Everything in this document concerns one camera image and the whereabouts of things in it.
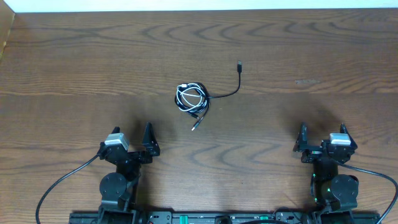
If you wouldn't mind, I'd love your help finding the black USB cable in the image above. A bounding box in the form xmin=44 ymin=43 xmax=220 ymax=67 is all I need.
xmin=174 ymin=60 xmax=243 ymax=131

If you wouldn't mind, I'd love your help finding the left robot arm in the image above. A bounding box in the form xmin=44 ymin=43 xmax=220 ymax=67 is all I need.
xmin=98 ymin=123 xmax=160 ymax=223

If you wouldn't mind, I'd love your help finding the camera black cable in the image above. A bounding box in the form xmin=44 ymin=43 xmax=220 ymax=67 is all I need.
xmin=35 ymin=152 xmax=103 ymax=224
xmin=334 ymin=160 xmax=398 ymax=224

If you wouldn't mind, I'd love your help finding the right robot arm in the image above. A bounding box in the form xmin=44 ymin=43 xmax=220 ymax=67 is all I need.
xmin=293 ymin=123 xmax=359 ymax=223

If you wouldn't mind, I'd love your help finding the white USB cable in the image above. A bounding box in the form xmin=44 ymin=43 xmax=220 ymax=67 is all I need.
xmin=176 ymin=83 xmax=208 ymax=113

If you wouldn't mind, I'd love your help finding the left camera black cable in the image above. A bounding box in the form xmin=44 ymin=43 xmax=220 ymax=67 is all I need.
xmin=35 ymin=152 xmax=103 ymax=224

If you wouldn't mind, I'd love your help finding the right camera black cable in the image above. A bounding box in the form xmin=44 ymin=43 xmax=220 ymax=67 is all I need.
xmin=334 ymin=160 xmax=398 ymax=224

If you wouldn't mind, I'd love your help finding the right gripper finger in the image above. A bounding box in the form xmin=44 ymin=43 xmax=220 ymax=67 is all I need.
xmin=293 ymin=123 xmax=308 ymax=152
xmin=340 ymin=123 xmax=352 ymax=139

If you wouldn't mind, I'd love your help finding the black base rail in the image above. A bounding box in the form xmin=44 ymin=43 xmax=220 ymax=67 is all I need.
xmin=68 ymin=211 xmax=381 ymax=224

